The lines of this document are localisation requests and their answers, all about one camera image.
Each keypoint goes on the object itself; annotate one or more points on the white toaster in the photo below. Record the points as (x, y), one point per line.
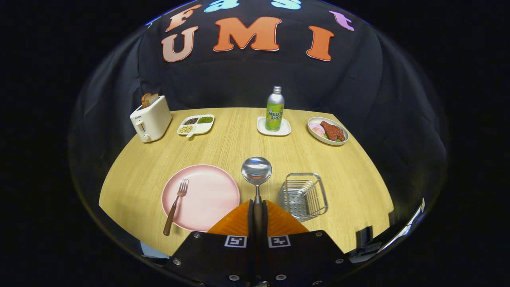
(153, 120)

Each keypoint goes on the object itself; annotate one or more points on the white square coaster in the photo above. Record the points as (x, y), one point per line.
(285, 130)

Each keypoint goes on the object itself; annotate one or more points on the pink onion slices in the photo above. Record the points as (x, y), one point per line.
(316, 129)

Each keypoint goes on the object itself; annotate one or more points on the brown toast slice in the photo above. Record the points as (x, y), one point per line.
(145, 99)
(154, 99)

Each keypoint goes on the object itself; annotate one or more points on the green mung beans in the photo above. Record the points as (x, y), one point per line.
(205, 119)

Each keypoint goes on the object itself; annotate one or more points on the green soda bottle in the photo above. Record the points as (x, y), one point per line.
(275, 113)

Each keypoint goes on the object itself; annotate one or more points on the pink round plate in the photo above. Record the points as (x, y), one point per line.
(207, 199)

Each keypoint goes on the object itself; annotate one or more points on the white food plate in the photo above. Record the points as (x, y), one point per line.
(314, 136)

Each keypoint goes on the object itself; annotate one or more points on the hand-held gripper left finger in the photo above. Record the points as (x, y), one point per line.
(250, 231)

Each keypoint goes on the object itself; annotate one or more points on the red meat slab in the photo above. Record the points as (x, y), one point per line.
(332, 130)

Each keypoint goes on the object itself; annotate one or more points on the black backdrop cloth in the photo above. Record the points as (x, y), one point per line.
(239, 79)

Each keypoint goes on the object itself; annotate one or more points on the dark red beans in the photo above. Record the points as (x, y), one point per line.
(191, 120)

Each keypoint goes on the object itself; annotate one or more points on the white divided dish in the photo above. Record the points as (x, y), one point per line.
(203, 128)

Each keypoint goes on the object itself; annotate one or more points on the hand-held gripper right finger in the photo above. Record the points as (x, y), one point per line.
(265, 231)

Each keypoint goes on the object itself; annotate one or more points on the yellow soybeans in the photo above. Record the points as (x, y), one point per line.
(186, 129)

